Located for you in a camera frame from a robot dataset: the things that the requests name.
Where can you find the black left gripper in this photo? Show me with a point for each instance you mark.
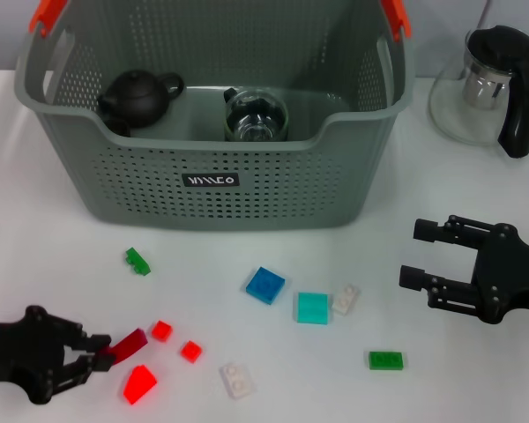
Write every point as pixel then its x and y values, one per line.
pixel 22 352

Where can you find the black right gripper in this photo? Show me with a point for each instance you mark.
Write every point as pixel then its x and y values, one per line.
pixel 507 275

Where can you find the dark red long brick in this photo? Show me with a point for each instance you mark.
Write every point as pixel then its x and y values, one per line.
pixel 128 345

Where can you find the bright red slope brick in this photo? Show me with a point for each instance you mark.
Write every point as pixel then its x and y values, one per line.
pixel 139 385

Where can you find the small red square brick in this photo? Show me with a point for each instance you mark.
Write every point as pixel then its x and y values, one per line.
pixel 191 351
pixel 161 330

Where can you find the green translucent stepped brick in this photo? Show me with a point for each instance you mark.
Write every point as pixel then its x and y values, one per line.
pixel 136 261

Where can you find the grey perforated storage basket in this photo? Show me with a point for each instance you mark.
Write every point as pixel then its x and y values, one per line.
pixel 269 194

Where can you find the black clay teacup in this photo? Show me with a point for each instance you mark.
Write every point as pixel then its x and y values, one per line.
pixel 120 128

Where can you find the white two-stud brick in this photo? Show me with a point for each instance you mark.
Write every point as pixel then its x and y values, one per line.
pixel 237 381
pixel 346 299

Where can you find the green two-stud brick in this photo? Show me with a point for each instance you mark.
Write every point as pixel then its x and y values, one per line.
pixel 385 360

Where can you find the teal square brick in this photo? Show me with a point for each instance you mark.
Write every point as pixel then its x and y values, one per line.
pixel 312 307

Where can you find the blue square brick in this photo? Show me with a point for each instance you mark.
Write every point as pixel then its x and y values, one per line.
pixel 265 285

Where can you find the black clay teapot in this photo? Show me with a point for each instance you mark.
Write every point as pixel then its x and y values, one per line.
pixel 136 94

